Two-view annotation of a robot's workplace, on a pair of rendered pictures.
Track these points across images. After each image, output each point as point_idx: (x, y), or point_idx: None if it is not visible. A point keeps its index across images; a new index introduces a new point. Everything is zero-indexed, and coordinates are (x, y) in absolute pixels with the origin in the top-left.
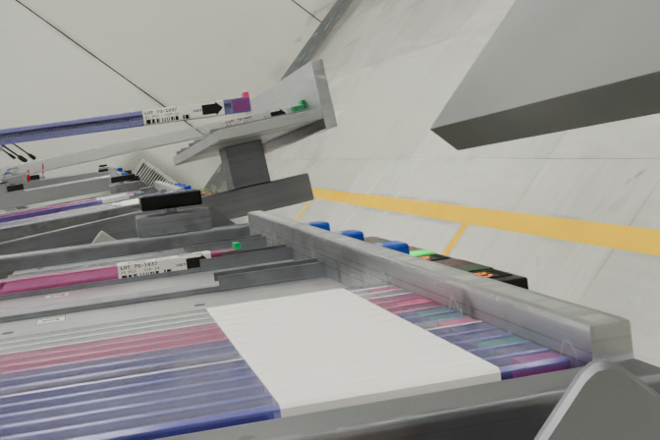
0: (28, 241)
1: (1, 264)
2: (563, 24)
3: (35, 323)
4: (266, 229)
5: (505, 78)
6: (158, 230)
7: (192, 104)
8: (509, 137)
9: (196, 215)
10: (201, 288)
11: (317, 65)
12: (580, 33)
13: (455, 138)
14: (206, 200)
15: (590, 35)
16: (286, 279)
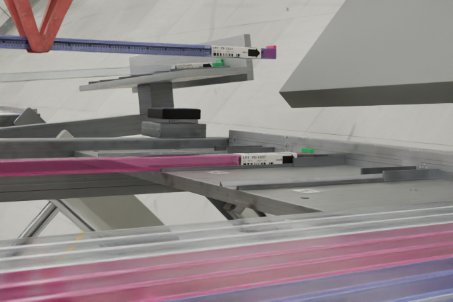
0: (11, 130)
1: (64, 144)
2: (405, 38)
3: (302, 192)
4: (279, 142)
5: (355, 66)
6: (173, 133)
7: (242, 47)
8: (354, 103)
9: (198, 127)
10: (373, 178)
11: (247, 37)
12: (433, 46)
13: (298, 100)
14: (134, 118)
15: (446, 48)
16: (418, 178)
